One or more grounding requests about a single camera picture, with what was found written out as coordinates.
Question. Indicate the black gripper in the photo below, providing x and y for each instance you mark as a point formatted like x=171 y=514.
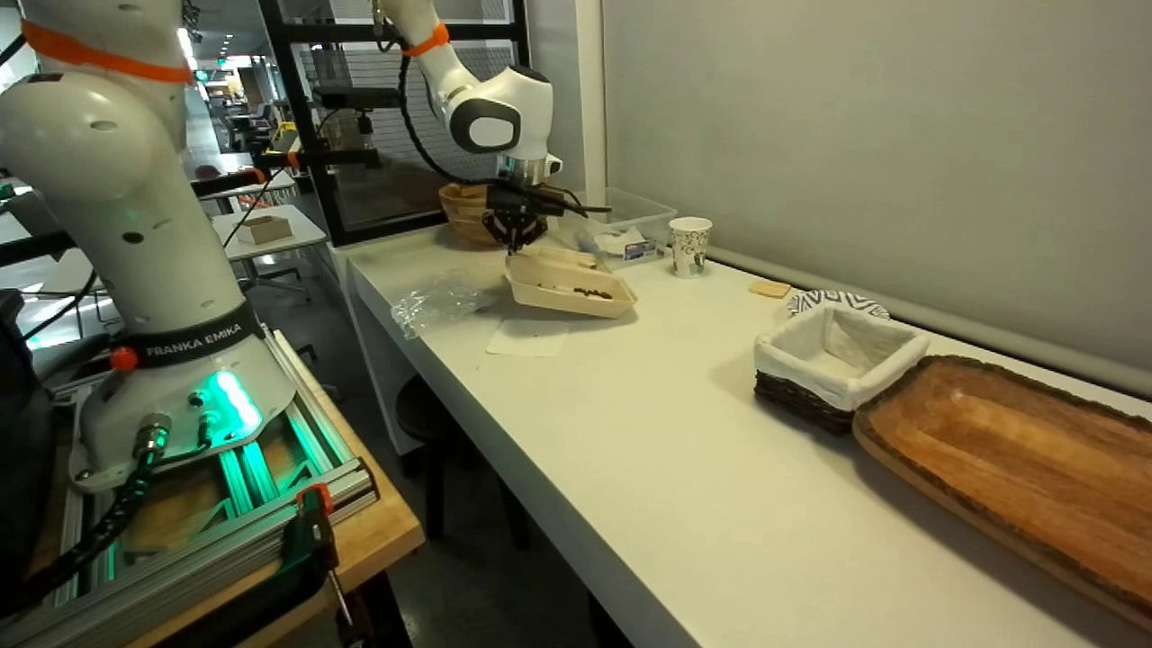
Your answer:
x=526 y=197

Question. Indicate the beige compartment lunch pack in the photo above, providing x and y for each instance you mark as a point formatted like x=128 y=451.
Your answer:
x=577 y=293

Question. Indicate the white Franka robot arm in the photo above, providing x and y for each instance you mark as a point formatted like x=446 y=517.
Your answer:
x=120 y=180

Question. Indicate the woven wicker bowl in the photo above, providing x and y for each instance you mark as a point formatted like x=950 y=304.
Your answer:
x=460 y=210

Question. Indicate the crumpled clear plastic wrap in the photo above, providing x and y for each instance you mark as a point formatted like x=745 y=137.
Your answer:
x=433 y=311

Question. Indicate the clear plastic container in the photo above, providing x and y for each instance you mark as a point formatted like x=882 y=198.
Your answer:
x=633 y=222

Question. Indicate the patterned paper cup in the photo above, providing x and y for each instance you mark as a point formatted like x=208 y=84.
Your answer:
x=687 y=246

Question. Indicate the small white side table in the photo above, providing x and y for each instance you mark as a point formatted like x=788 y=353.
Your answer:
x=271 y=235

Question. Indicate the flat beige wooden piece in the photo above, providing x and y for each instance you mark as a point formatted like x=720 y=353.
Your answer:
x=770 y=289

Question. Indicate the white bowl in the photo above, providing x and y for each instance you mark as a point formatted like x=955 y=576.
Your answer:
x=832 y=299

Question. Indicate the wooden cart top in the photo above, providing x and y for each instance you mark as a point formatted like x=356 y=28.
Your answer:
x=376 y=526

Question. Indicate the dark basket with white lining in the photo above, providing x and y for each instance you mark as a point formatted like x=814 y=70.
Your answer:
x=832 y=361

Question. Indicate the black clamp with orange tip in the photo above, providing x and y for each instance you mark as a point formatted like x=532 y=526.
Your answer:
x=310 y=540

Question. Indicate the brown wooden tray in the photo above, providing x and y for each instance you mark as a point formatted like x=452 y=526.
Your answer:
x=1021 y=479

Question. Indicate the black metal shelf frame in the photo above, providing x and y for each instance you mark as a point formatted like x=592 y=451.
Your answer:
x=310 y=119

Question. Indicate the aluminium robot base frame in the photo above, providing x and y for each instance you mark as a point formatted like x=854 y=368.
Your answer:
x=279 y=463

